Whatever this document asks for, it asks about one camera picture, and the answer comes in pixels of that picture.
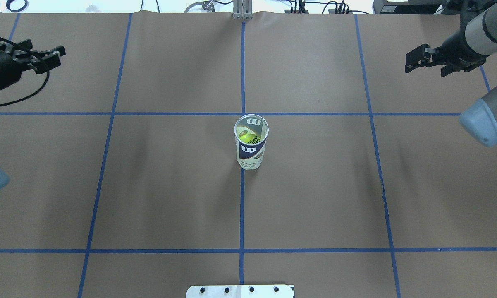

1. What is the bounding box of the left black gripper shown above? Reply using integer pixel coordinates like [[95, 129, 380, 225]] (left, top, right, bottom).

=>
[[0, 39, 66, 91]]

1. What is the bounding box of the black box on desk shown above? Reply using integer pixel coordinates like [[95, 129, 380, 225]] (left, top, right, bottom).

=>
[[372, 0, 442, 15]]

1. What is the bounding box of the yellow tennis ball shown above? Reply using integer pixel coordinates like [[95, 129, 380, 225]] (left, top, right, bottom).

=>
[[238, 130, 261, 144]]

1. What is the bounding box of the blue tape roll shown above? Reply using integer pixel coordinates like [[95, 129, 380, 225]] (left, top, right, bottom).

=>
[[5, 0, 29, 13]]

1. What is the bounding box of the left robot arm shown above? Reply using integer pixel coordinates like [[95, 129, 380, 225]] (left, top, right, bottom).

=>
[[0, 37, 67, 191]]

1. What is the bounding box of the aluminium frame post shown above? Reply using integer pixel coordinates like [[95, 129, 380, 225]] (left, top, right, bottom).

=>
[[233, 0, 253, 20]]

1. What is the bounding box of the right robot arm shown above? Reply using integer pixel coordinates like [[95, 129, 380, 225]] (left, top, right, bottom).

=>
[[405, 0, 497, 147]]

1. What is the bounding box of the white pedestal base plate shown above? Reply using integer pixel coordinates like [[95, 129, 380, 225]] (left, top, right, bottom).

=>
[[186, 284, 295, 298]]

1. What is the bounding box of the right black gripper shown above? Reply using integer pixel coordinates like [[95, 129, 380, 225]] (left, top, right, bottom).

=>
[[405, 30, 487, 77]]

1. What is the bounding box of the white blue tennis ball can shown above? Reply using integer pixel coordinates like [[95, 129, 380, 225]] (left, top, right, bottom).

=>
[[234, 114, 270, 170]]

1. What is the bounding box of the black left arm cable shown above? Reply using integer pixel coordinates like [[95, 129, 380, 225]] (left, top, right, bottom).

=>
[[0, 33, 50, 110]]

